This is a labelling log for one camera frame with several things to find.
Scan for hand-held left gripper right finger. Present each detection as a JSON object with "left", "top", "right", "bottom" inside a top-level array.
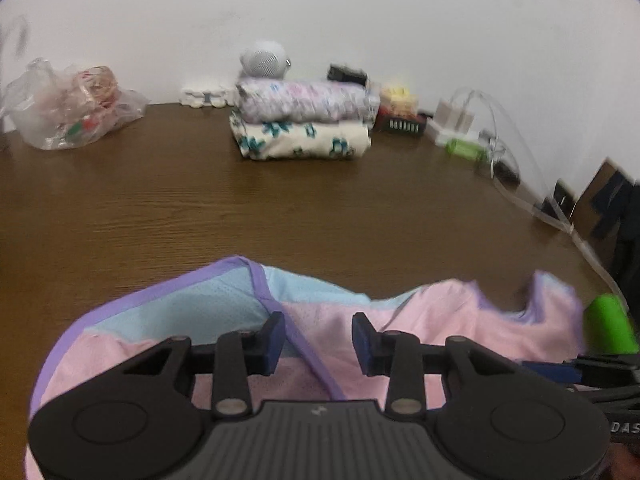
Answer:
[{"left": 351, "top": 312, "right": 523, "bottom": 419}]

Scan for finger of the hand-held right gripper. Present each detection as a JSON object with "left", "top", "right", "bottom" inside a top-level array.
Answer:
[
  {"left": 520, "top": 354, "right": 640, "bottom": 389},
  {"left": 565, "top": 385, "right": 640, "bottom": 411}
]

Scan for white cable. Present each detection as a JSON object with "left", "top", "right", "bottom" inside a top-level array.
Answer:
[{"left": 450, "top": 87, "right": 628, "bottom": 308}]

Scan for black patterned box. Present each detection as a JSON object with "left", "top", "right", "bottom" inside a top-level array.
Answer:
[{"left": 374, "top": 106, "right": 430, "bottom": 134}]

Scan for green felt case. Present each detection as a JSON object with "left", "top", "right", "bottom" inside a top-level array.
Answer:
[{"left": 582, "top": 294, "right": 640, "bottom": 354}]

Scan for small black device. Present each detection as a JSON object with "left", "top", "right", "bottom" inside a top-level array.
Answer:
[{"left": 328, "top": 63, "right": 369, "bottom": 86}]

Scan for clear plastic bag of snacks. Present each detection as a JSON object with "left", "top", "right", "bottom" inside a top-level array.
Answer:
[{"left": 0, "top": 57, "right": 150, "bottom": 151}]

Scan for white round speaker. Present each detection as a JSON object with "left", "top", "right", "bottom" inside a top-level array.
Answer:
[{"left": 239, "top": 40, "right": 292, "bottom": 81}]

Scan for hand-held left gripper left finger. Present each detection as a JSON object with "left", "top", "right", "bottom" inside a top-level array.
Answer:
[{"left": 120, "top": 311, "right": 286, "bottom": 419}]

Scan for pink and blue vest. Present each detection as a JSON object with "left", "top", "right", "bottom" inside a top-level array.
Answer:
[{"left": 27, "top": 255, "right": 587, "bottom": 480}]

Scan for cream folded garment green flowers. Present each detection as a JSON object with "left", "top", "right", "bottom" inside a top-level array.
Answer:
[{"left": 229, "top": 110, "right": 372, "bottom": 162}]

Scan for white power strip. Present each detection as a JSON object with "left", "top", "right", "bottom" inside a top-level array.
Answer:
[{"left": 425, "top": 117, "right": 497, "bottom": 150}]

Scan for folded pink floral garment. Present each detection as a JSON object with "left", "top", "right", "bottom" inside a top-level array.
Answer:
[{"left": 235, "top": 79, "right": 379, "bottom": 125}]

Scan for green cylindrical object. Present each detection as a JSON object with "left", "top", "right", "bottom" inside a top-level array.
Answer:
[{"left": 446, "top": 138, "right": 494, "bottom": 163}]

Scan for wooden cabinet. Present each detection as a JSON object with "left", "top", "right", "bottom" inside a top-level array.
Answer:
[{"left": 570, "top": 159, "right": 640, "bottom": 281}]

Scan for black plug adapter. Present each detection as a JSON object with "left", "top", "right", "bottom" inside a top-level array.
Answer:
[{"left": 492, "top": 162, "right": 521, "bottom": 184}]

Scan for phone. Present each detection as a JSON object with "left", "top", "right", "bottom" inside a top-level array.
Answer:
[{"left": 552, "top": 179, "right": 576, "bottom": 221}]

